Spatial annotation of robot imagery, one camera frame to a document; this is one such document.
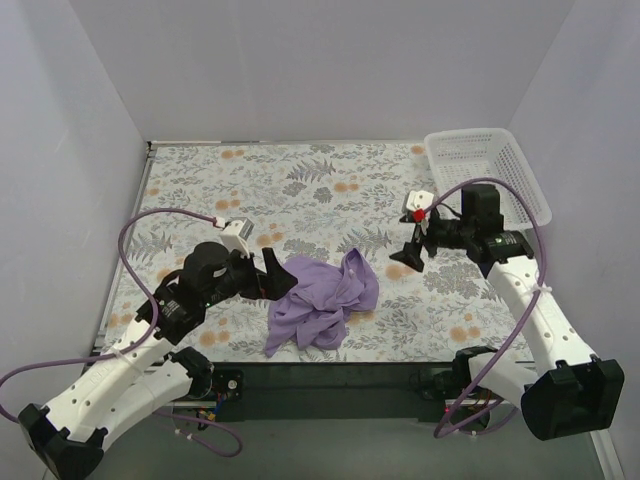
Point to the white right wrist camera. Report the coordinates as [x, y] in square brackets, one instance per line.
[418, 200]

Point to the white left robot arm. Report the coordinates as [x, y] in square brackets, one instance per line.
[145, 368]

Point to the purple t shirt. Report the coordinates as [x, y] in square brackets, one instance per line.
[316, 311]

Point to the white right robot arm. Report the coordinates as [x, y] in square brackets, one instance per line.
[544, 368]

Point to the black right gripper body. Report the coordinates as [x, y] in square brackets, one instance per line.
[427, 240]

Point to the floral table mat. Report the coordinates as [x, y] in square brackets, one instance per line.
[320, 201]

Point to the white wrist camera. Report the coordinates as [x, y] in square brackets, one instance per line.
[235, 235]
[418, 200]

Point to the white plastic basket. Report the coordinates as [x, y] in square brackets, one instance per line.
[456, 156]

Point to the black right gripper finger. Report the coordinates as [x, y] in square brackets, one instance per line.
[410, 256]
[417, 220]

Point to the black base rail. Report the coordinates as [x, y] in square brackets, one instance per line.
[327, 391]

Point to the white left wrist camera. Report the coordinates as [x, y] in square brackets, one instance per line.
[235, 235]

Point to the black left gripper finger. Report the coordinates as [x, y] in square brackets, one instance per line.
[271, 262]
[276, 283]

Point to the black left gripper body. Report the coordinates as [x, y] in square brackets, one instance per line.
[261, 279]

